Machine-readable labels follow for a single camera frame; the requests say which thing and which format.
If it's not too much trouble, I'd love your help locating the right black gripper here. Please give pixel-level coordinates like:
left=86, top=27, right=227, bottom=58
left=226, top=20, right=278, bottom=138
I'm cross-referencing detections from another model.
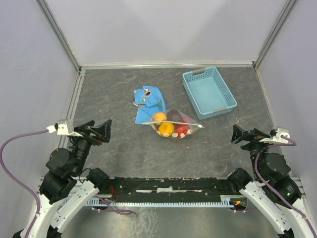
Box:
left=229, top=123, right=276, bottom=179

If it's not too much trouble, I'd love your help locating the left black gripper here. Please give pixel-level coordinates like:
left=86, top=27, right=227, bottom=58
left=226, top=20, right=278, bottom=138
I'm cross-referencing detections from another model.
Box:
left=69, top=118, right=112, bottom=174

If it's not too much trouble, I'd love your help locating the red yellow pear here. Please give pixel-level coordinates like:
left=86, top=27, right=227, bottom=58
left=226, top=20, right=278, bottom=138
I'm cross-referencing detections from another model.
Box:
left=175, top=124, right=190, bottom=138

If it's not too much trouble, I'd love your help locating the small yellow lemon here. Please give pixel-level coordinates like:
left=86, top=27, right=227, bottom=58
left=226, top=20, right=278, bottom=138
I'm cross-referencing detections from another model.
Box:
left=153, top=112, right=167, bottom=121

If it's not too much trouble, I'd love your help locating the yellow round fruit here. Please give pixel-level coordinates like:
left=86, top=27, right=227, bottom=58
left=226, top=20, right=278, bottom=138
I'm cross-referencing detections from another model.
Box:
left=158, top=121, right=174, bottom=137

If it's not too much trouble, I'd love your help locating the clear dotted zip bag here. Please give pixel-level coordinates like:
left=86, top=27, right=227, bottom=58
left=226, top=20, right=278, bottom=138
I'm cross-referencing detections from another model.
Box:
left=142, top=110, right=204, bottom=139

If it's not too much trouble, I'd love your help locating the dark red apple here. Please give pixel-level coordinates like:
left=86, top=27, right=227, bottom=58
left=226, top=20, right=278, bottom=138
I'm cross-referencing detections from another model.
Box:
left=166, top=109, right=184, bottom=123

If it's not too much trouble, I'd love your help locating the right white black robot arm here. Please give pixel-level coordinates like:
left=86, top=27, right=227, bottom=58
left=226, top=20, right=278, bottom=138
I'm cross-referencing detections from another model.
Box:
left=227, top=124, right=317, bottom=238

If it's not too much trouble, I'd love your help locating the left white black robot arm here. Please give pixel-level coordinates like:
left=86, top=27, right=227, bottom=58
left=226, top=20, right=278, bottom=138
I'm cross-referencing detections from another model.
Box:
left=13, top=119, right=112, bottom=238

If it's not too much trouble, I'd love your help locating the light blue plastic basket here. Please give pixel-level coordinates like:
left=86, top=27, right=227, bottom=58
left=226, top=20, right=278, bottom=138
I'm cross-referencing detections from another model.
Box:
left=183, top=66, right=237, bottom=120

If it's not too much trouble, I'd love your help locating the blue patterned cloth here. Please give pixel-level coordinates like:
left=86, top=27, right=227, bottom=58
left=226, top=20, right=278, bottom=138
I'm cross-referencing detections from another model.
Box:
left=133, top=85, right=167, bottom=124

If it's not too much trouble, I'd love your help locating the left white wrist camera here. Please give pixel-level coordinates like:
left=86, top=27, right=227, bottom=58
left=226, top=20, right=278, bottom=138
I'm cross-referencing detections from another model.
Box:
left=47, top=119, right=74, bottom=136

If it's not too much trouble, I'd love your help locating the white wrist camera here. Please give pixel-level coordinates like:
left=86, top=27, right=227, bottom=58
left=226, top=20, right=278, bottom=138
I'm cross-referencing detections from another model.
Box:
left=260, top=128, right=290, bottom=144
left=47, top=119, right=74, bottom=136

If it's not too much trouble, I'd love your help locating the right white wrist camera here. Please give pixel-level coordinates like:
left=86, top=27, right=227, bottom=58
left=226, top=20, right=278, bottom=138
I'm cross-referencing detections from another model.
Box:
left=260, top=128, right=290, bottom=144

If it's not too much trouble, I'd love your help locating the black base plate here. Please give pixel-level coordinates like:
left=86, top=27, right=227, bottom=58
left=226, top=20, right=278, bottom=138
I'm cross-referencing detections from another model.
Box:
left=99, top=177, right=240, bottom=204

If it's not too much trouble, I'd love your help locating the light blue cable duct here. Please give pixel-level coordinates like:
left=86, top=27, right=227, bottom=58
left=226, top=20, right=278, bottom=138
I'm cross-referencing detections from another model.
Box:
left=85, top=195, right=245, bottom=208

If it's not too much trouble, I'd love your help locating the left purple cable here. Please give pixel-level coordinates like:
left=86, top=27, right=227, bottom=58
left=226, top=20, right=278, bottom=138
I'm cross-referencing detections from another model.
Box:
left=0, top=129, right=50, bottom=238

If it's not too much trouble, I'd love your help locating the purple cable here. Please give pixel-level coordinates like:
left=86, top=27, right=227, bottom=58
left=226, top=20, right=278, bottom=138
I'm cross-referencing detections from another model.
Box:
left=0, top=129, right=50, bottom=238
left=254, top=136, right=317, bottom=238

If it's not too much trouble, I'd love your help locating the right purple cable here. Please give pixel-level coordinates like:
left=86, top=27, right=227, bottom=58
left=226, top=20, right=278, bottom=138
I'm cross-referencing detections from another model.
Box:
left=254, top=136, right=317, bottom=238

